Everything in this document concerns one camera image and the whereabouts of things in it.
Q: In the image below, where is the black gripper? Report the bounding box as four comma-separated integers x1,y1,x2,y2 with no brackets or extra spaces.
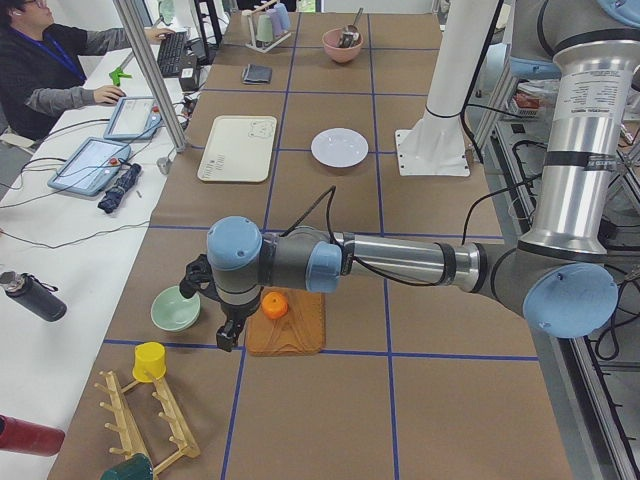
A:
179,254,261,352

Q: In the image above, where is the orange fruit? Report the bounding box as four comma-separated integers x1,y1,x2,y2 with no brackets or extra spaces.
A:
261,291,289,320

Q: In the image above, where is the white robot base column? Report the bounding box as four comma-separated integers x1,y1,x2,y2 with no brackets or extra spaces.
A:
395,0,503,177

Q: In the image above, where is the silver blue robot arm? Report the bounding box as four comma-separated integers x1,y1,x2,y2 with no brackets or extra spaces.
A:
179,1,639,351

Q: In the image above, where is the wooden tray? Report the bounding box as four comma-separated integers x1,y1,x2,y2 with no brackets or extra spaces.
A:
245,288,326,356

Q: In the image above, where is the cream bear tray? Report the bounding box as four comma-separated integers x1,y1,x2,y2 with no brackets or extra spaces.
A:
197,115,277,183

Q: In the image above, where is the green ceramic bowl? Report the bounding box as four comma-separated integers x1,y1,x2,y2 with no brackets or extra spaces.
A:
150,286,201,332

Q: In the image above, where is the yellow cup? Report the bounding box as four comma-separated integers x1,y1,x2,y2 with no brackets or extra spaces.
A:
132,342,167,383

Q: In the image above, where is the wooden cup rack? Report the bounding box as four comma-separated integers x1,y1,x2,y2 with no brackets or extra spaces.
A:
94,370,201,479

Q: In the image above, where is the dark green cup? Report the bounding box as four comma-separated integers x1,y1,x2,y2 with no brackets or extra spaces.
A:
100,453,154,480

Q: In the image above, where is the navy folded umbrella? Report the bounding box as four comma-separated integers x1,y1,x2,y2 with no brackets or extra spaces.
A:
98,163,142,214

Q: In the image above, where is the black water bottle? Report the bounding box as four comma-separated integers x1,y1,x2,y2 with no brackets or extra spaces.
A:
1,271,67,322

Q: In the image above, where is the near teach pendant tablet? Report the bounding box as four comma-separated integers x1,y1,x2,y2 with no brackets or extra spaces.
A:
47,137,131,197

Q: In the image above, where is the teach pendant tablet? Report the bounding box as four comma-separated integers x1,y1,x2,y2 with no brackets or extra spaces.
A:
103,96,162,141
47,137,131,197

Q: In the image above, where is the white plate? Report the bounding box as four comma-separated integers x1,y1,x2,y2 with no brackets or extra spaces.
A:
311,128,369,168

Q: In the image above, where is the red bottle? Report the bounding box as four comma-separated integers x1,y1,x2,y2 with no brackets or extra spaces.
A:
1,415,65,457

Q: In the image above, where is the far teach pendant tablet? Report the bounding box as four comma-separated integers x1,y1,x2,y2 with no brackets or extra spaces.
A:
103,96,162,141

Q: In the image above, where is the grey folded cloth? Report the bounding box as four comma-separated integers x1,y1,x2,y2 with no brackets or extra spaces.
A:
241,64,272,85

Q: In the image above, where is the green clamp tool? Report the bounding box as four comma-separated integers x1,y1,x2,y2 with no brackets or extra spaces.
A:
109,67,132,87

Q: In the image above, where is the black keyboard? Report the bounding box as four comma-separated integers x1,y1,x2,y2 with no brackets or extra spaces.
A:
156,31,188,78

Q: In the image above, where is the green pastel cup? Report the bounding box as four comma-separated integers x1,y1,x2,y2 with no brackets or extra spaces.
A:
256,14,274,43

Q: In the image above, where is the purple pastel cup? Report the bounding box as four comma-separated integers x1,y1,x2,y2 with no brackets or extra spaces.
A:
266,8,284,37

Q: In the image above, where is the pink bowl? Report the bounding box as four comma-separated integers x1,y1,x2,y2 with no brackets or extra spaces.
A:
322,28,363,64

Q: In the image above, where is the seated person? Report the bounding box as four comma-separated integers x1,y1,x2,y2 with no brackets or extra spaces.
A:
0,0,177,142

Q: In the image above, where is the metal scoop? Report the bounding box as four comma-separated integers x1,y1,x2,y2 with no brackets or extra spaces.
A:
338,7,364,48

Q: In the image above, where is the blue pastel cup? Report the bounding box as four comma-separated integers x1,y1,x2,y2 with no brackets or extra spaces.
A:
274,2,291,31

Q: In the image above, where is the white wire cup rack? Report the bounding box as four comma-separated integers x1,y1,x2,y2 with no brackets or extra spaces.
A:
241,0,291,53

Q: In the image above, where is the aluminium frame post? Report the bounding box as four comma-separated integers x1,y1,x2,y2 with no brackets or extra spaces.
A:
113,0,186,153

